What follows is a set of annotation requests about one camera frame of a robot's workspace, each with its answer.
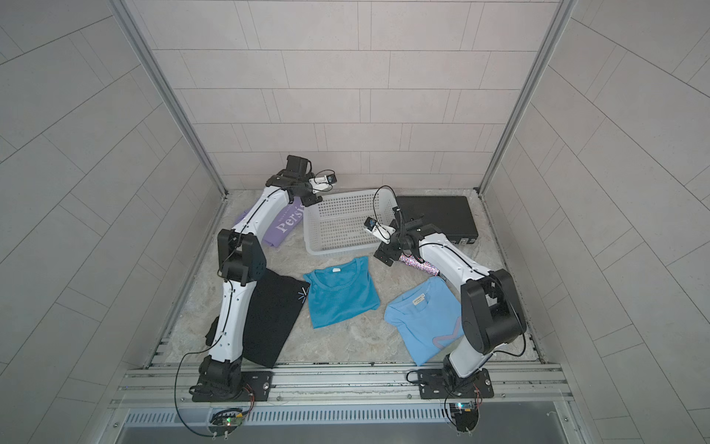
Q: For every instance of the purple glitter bottle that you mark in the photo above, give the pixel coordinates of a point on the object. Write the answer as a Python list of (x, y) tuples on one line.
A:
[(410, 260)]

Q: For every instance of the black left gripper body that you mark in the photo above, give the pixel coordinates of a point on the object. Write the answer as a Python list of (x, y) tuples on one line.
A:
[(301, 190)]

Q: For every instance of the light blue t-shirt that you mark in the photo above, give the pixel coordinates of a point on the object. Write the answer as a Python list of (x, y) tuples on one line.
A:
[(428, 318)]

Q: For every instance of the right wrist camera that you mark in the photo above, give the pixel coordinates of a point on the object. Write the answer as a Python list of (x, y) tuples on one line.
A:
[(380, 231)]

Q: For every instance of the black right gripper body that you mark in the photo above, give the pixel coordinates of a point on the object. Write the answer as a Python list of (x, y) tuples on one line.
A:
[(396, 249)]

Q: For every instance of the left circuit board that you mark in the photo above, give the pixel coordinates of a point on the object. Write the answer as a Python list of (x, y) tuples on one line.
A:
[(225, 422)]

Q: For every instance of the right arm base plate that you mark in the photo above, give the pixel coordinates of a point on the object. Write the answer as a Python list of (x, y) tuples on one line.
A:
[(440, 383)]

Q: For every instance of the teal t-shirt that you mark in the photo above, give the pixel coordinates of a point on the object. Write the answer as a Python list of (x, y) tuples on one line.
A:
[(339, 293)]

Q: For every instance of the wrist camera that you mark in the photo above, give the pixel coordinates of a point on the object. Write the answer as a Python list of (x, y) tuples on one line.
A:
[(380, 231), (323, 183)]

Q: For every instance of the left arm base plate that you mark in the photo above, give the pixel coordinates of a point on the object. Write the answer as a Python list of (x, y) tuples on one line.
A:
[(242, 386)]

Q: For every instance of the black hard case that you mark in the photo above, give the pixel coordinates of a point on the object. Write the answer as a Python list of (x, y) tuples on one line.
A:
[(451, 214)]

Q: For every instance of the right circuit board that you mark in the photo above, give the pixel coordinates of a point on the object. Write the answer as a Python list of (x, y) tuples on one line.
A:
[(464, 416)]

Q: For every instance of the white plastic laundry basket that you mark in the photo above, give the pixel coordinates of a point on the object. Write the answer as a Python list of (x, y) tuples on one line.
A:
[(336, 225)]

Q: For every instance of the circuit board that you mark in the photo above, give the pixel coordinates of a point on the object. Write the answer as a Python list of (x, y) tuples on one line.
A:
[(225, 422), (464, 416)]

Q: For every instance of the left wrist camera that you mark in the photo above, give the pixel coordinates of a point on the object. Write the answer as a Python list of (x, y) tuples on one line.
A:
[(323, 183)]

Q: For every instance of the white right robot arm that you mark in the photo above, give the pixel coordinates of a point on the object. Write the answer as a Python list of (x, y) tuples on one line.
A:
[(466, 304)]

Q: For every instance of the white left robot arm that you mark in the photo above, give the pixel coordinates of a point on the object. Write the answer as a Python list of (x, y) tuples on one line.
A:
[(241, 263)]

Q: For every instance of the purple folded t-shirt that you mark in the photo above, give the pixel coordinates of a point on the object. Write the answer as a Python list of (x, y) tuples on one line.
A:
[(283, 222)]

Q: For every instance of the aluminium mounting rail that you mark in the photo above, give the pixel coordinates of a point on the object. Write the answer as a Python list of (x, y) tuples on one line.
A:
[(340, 384)]

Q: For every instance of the black t-shirt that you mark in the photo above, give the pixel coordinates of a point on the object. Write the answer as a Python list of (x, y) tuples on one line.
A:
[(256, 320)]

